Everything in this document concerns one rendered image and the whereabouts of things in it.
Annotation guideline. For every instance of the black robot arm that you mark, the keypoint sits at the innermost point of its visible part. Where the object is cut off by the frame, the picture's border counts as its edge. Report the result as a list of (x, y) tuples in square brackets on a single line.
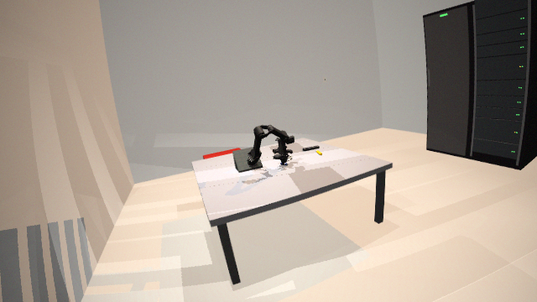
[(255, 153)]

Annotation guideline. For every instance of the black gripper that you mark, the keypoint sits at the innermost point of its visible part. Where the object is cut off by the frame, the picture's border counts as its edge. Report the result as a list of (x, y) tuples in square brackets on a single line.
[(283, 154)]

